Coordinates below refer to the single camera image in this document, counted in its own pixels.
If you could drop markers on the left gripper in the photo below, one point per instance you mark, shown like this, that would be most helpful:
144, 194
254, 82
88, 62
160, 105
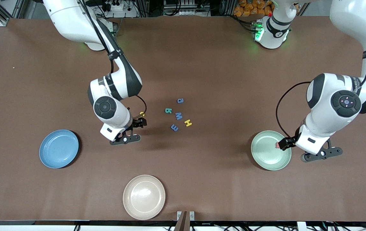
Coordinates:
287, 143

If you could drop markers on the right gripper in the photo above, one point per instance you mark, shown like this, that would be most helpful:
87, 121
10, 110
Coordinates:
137, 123

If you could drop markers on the blue foam lowercase m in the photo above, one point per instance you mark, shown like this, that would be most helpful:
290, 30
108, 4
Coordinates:
174, 127

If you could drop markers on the blue foam capital M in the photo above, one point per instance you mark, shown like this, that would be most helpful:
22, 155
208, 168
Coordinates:
178, 116

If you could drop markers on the yellow foam letter H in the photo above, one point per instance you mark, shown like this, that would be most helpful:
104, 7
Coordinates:
188, 123

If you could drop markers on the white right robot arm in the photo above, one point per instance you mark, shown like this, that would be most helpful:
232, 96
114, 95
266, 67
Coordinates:
74, 22

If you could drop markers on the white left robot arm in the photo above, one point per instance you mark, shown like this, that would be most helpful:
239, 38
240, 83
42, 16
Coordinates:
330, 112

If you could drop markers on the green plate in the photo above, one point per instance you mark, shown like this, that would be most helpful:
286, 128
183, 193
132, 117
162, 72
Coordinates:
266, 157

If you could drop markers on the beige plate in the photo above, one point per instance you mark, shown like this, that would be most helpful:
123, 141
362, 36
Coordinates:
144, 197

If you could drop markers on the blue plate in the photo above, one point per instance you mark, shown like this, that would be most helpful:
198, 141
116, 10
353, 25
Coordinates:
58, 149

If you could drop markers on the white power strip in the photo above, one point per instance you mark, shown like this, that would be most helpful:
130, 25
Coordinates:
119, 8

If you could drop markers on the orange bags pile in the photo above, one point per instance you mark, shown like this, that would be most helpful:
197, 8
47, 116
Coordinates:
253, 8

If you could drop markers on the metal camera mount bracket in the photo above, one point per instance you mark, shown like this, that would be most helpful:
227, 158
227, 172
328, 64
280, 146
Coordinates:
185, 219

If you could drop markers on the white table edge rail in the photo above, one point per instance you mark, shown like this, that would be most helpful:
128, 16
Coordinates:
26, 227

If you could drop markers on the aluminium frame profile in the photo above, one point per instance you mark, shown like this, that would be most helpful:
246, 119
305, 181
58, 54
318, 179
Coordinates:
6, 12

